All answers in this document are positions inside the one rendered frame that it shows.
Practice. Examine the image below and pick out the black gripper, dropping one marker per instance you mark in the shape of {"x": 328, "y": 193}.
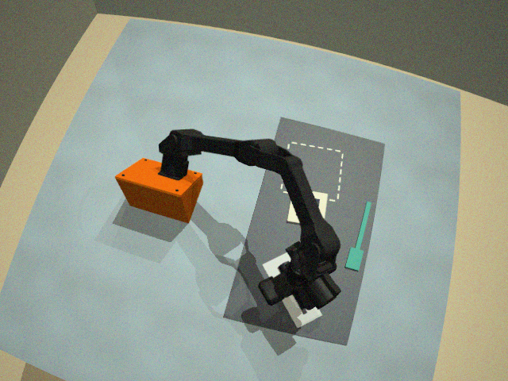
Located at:
{"x": 278, "y": 288}

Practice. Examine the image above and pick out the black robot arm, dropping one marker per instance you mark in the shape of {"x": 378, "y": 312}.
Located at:
{"x": 318, "y": 240}

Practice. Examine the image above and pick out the cream square tile with dark centre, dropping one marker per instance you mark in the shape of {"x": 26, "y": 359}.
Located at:
{"x": 321, "y": 202}

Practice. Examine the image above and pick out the green small trowel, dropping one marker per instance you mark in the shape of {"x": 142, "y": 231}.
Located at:
{"x": 355, "y": 254}

